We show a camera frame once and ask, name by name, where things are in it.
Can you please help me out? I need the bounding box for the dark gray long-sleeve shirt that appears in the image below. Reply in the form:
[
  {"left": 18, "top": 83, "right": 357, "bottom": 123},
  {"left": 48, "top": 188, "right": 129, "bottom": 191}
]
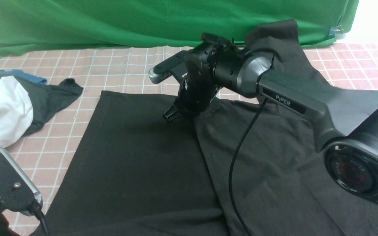
[{"left": 46, "top": 19, "right": 378, "bottom": 236}]

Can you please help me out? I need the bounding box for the green backdrop cloth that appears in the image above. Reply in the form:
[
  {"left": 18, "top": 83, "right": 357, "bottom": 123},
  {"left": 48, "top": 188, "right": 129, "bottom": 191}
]
[{"left": 0, "top": 0, "right": 359, "bottom": 58}]

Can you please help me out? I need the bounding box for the white shirt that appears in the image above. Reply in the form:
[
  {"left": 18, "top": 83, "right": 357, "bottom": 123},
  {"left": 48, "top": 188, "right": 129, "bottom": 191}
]
[{"left": 0, "top": 76, "right": 33, "bottom": 148}]

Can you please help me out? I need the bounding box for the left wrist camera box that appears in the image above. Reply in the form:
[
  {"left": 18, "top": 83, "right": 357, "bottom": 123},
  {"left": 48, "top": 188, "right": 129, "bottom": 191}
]
[{"left": 0, "top": 147, "right": 43, "bottom": 216}]

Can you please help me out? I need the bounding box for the pink checkered tablecloth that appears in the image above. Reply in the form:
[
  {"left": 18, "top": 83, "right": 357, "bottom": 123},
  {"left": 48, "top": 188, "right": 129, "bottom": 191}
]
[{"left": 0, "top": 43, "right": 378, "bottom": 236}]

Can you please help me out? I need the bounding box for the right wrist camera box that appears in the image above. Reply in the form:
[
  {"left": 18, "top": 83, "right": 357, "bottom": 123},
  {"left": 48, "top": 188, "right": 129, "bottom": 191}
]
[{"left": 148, "top": 50, "right": 188, "bottom": 84}]

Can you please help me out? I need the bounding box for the blue clip on backdrop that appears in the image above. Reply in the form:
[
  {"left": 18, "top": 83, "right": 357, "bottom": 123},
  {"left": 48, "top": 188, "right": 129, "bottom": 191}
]
[{"left": 327, "top": 25, "right": 344, "bottom": 39}]

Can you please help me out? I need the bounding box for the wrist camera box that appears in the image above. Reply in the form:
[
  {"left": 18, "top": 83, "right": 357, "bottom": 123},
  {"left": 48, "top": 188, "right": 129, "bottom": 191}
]
[
  {"left": 148, "top": 50, "right": 188, "bottom": 84},
  {"left": 0, "top": 147, "right": 43, "bottom": 216}
]

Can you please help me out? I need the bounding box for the blue and gray garment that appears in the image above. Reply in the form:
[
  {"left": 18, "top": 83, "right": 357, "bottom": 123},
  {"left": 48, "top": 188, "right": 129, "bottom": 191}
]
[{"left": 0, "top": 70, "right": 83, "bottom": 136}]

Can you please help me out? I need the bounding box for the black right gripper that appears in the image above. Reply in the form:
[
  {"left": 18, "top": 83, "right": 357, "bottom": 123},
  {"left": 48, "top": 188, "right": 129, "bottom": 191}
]
[{"left": 162, "top": 33, "right": 236, "bottom": 122}]

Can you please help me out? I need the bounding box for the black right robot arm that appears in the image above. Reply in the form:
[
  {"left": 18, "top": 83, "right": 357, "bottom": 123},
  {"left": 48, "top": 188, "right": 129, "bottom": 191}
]
[{"left": 150, "top": 33, "right": 378, "bottom": 205}]

